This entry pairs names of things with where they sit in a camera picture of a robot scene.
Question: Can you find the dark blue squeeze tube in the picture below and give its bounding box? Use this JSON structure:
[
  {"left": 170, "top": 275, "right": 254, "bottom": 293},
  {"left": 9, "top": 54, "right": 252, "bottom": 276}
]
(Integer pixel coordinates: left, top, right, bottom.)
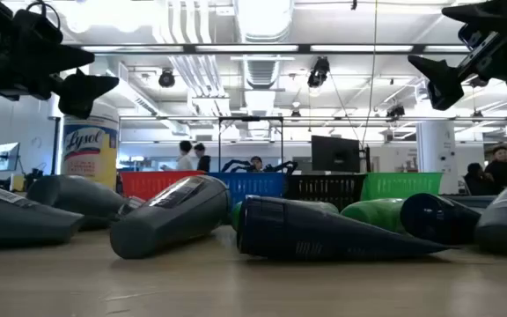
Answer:
[
  {"left": 400, "top": 192, "right": 483, "bottom": 246},
  {"left": 237, "top": 195, "right": 452, "bottom": 268}
]

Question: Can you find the Lysol wipes canister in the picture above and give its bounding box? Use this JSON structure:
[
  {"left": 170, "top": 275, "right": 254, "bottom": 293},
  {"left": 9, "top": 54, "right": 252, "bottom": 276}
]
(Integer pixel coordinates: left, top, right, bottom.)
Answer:
[{"left": 61, "top": 103, "right": 121, "bottom": 191}]

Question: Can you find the small silver monitor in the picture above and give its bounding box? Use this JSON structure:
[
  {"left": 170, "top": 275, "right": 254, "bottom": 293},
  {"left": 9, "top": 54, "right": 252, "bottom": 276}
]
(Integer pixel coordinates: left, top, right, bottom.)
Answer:
[{"left": 0, "top": 142, "right": 20, "bottom": 173}]

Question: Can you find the white round pillar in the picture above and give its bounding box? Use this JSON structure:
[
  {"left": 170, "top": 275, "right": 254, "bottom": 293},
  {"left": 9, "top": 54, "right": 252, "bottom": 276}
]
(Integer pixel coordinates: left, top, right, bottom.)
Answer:
[{"left": 415, "top": 121, "right": 459, "bottom": 195}]

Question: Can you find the black equipment pile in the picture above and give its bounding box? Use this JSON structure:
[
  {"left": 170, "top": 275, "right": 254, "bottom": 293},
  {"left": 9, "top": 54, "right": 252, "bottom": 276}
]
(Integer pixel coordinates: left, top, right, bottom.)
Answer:
[{"left": 23, "top": 167, "right": 46, "bottom": 190}]

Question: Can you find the red plastic basket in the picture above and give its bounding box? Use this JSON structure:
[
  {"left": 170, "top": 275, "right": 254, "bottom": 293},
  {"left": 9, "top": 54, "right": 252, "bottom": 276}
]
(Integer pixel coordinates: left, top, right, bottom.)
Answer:
[{"left": 119, "top": 170, "right": 206, "bottom": 202}]

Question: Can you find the blue-grey table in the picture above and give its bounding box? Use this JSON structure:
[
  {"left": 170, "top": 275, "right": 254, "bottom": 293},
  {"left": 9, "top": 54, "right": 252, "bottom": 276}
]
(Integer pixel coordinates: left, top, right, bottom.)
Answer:
[{"left": 437, "top": 195, "right": 499, "bottom": 210}]

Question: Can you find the green plastic basket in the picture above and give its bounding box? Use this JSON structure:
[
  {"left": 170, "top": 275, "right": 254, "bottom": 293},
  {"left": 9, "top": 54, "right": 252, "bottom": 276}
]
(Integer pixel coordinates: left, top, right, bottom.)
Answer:
[{"left": 361, "top": 172, "right": 443, "bottom": 202}]

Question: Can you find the black monitor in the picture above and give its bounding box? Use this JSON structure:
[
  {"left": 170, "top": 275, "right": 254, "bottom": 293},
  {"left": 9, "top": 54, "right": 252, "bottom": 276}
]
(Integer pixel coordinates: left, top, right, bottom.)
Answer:
[{"left": 310, "top": 135, "right": 361, "bottom": 173}]

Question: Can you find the black plastic basket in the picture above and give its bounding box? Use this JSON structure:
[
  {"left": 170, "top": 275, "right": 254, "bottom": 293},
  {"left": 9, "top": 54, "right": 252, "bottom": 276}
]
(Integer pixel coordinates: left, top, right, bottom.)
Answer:
[{"left": 283, "top": 173, "right": 367, "bottom": 212}]

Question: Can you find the blue plastic basket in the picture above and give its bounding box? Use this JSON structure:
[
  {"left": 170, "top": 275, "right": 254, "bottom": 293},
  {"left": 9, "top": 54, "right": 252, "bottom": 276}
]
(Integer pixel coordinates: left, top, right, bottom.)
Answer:
[{"left": 209, "top": 171, "right": 286, "bottom": 206}]

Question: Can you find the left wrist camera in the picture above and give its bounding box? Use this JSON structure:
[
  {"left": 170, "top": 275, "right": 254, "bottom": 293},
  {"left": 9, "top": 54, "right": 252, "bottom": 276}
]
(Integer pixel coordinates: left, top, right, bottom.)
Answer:
[{"left": 13, "top": 0, "right": 64, "bottom": 45}]

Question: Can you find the thin hanging cable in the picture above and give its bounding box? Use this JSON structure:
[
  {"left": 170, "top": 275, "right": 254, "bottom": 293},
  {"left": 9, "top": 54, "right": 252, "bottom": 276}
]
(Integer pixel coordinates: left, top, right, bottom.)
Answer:
[{"left": 361, "top": 0, "right": 378, "bottom": 149}]

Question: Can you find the black overhead camera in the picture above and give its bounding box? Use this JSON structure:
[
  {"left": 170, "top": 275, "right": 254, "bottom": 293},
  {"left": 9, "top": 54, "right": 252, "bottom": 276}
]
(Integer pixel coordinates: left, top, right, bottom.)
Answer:
[{"left": 306, "top": 56, "right": 331, "bottom": 88}]

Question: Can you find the black overhead frame bar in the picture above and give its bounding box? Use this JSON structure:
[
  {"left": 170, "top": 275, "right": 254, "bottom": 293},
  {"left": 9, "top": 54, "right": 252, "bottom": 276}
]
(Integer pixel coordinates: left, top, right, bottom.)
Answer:
[{"left": 62, "top": 42, "right": 473, "bottom": 55}]

